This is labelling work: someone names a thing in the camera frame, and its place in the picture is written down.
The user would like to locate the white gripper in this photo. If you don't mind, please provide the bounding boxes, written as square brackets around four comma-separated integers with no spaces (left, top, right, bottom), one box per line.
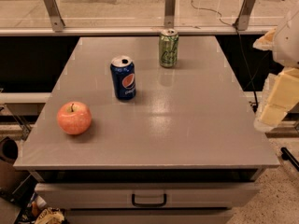
[253,7,299,133]

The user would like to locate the red apple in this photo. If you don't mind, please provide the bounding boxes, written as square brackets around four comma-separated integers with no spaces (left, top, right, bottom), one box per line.
[56,102,92,135]

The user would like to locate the black bar on floor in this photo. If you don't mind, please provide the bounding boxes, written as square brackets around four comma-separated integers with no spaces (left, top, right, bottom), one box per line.
[280,147,299,172]

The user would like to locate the green soda can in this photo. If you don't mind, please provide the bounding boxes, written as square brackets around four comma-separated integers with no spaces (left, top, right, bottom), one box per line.
[159,28,178,68]

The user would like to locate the blue Pepsi can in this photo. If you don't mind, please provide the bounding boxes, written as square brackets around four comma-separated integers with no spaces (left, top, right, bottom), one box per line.
[110,55,136,100]

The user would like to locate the lower grey drawer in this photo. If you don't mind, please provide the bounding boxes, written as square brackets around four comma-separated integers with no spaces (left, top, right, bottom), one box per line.
[65,209,233,224]

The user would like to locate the crumpled snack bag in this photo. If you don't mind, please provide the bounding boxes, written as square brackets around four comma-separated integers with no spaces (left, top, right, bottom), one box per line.
[35,207,65,224]

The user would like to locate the dark bin at left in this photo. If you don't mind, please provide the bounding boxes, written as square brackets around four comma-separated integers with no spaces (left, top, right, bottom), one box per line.
[0,137,18,164]

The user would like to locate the right metal bracket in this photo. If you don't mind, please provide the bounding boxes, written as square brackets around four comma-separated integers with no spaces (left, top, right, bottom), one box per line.
[234,0,256,31]

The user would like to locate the metal bracket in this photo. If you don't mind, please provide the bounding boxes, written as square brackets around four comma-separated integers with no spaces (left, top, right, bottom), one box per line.
[164,0,176,28]
[234,0,256,31]
[43,0,65,32]

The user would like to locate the black cable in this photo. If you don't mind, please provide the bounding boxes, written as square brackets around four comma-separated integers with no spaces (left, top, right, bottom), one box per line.
[187,0,260,113]

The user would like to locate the middle metal bracket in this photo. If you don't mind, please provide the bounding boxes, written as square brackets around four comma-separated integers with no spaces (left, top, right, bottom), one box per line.
[164,0,176,28]

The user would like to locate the glass barrier rail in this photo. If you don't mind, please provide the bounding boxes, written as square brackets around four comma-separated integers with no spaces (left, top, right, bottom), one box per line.
[0,25,278,37]

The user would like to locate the grey drawer with black handle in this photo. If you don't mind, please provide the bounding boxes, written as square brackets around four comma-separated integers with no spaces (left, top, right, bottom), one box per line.
[36,183,259,209]

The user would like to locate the left metal bracket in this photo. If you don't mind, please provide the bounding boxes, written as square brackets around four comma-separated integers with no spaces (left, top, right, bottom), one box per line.
[43,0,65,32]

